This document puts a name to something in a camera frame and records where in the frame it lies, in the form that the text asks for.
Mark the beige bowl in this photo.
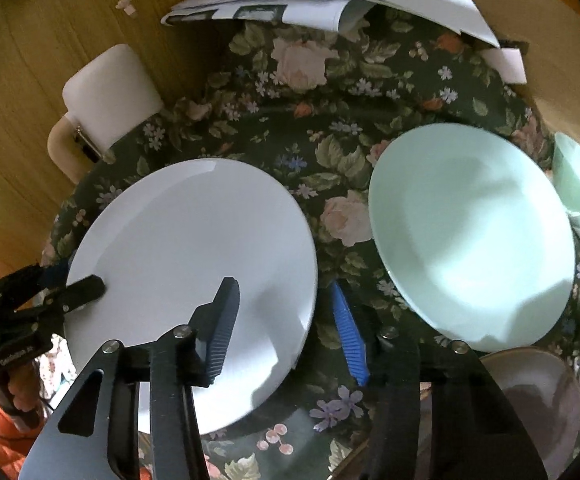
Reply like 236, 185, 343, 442
480, 347, 580, 471

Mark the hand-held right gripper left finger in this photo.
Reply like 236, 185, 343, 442
17, 276, 241, 480

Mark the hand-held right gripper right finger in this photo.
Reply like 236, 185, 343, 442
331, 280, 551, 480

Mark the white plate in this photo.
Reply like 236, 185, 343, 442
64, 158, 318, 433

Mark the small folded white paper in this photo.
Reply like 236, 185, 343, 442
485, 47, 528, 85

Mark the dark floral tablecloth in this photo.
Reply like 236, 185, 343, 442
40, 7, 580, 480

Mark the person's left hand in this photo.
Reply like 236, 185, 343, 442
9, 361, 47, 413

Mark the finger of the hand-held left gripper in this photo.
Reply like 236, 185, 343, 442
0, 262, 70, 307
42, 275, 107, 317

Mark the light green plate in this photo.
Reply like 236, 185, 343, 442
368, 123, 576, 353

